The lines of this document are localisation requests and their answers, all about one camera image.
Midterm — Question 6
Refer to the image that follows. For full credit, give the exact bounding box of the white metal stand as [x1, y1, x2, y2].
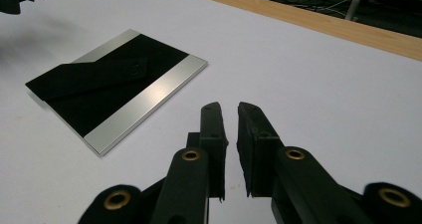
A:
[344, 0, 369, 21]

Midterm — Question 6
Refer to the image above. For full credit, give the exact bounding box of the silver picture frame black back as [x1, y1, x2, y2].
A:
[25, 28, 209, 158]

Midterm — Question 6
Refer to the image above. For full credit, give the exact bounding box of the bundle of floor cables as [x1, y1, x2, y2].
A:
[282, 0, 357, 19]

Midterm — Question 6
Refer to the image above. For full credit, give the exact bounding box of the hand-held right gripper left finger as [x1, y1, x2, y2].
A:
[186, 101, 230, 202]

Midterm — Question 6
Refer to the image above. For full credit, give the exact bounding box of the white paper sheet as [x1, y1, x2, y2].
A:
[0, 0, 422, 224]

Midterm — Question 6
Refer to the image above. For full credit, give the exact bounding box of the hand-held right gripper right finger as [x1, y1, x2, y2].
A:
[235, 101, 286, 198]

